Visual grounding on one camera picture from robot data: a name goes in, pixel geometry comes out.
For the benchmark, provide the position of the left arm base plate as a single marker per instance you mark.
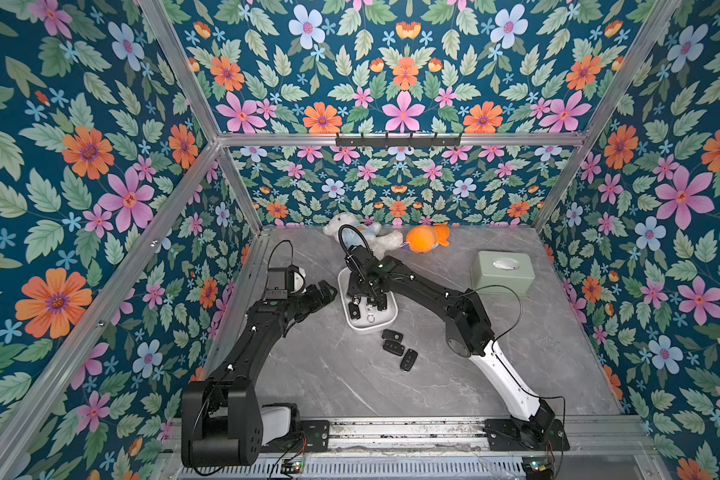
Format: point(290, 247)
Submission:
point(316, 433)

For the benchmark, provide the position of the green tissue box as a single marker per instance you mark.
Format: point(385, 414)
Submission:
point(500, 272)

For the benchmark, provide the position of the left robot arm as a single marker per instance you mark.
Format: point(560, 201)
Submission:
point(222, 424)

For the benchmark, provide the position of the white plush bear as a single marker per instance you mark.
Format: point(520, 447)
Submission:
point(353, 232)

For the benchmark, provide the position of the black flip key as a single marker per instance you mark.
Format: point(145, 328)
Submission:
point(408, 360)

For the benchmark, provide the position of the orange plush fish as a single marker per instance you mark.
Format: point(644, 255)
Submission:
point(425, 238)

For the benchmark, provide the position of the black key pair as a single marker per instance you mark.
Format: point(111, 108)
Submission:
point(354, 311)

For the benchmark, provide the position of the white storage tray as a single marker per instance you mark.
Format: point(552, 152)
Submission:
point(383, 318)

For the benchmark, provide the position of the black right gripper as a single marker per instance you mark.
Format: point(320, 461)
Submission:
point(369, 291)

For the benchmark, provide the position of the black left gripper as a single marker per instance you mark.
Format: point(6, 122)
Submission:
point(317, 302)

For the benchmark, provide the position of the black wall hook rail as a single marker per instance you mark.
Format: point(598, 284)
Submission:
point(385, 140)

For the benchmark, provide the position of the white car key fob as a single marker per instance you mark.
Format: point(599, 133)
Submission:
point(369, 313)

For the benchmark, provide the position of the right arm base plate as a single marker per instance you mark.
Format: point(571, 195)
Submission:
point(512, 435)

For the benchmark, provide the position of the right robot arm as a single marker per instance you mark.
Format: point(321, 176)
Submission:
point(468, 329)

